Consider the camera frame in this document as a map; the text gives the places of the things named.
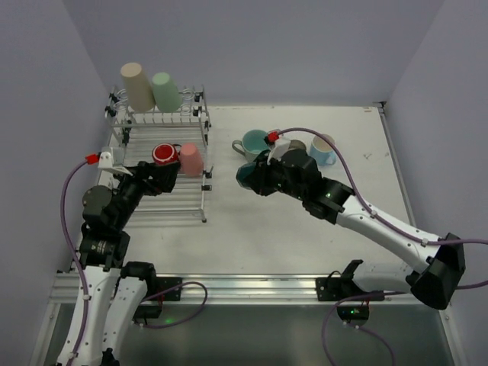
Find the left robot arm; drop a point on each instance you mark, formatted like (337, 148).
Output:
(110, 289)

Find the aluminium rail frame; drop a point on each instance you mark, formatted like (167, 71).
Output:
(269, 251)

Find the dark green mug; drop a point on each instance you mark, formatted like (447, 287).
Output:
(243, 174)

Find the red mug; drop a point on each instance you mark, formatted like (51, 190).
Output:
(166, 153)

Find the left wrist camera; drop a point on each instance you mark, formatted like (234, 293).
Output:
(111, 160)

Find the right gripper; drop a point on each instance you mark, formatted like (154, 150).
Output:
(264, 177)

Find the metal dish rack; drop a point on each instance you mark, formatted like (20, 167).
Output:
(138, 133)

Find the light blue patterned cup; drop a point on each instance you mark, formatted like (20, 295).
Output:
(322, 152)

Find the pink tumbler cup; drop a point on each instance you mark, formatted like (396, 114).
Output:
(192, 163)

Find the sage green mug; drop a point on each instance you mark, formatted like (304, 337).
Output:
(251, 145)

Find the light green tumbler cup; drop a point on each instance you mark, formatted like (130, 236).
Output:
(166, 93)

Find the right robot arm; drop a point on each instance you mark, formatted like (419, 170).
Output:
(429, 270)

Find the beige tumbler cup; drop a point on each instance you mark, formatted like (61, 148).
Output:
(138, 89)

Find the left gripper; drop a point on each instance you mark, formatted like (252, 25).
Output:
(158, 177)

